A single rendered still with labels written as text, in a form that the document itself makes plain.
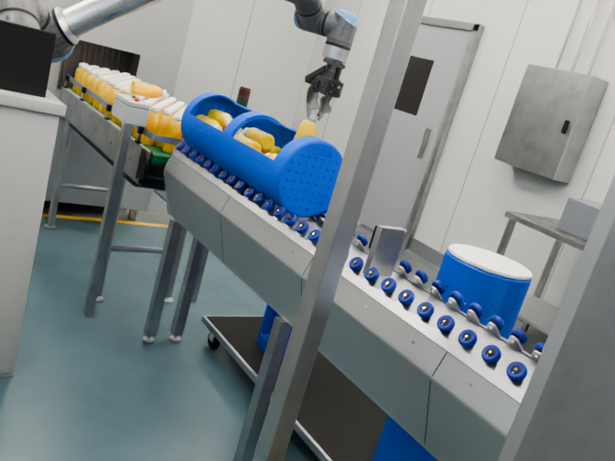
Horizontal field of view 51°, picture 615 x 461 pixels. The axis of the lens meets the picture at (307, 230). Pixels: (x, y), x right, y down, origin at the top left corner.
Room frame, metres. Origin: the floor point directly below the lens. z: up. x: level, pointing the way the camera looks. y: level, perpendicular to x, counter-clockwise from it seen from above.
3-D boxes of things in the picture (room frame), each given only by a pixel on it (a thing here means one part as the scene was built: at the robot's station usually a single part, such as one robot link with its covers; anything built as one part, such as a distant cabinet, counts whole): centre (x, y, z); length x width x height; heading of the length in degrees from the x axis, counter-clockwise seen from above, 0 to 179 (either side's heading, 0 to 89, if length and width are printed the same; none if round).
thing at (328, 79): (2.29, 0.08, 1.44); 0.09 x 0.08 x 0.12; 38
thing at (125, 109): (2.92, 0.93, 1.05); 0.20 x 0.10 x 0.10; 38
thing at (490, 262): (2.04, -0.60, 1.03); 0.28 x 0.28 x 0.01
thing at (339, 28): (2.29, 0.08, 1.61); 0.10 x 0.09 x 0.12; 69
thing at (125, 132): (2.92, 0.93, 0.50); 0.04 x 0.04 x 1.00; 38
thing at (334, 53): (2.29, 0.08, 1.52); 0.10 x 0.09 x 0.05; 128
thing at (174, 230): (2.84, 0.59, 0.31); 0.06 x 0.06 x 0.63; 38
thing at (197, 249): (2.92, 0.48, 0.31); 0.06 x 0.06 x 0.63; 38
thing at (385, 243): (1.88, -0.24, 1.00); 0.10 x 0.04 x 0.15; 128
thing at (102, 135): (3.61, 1.11, 0.45); 1.64 x 0.48 x 0.90; 38
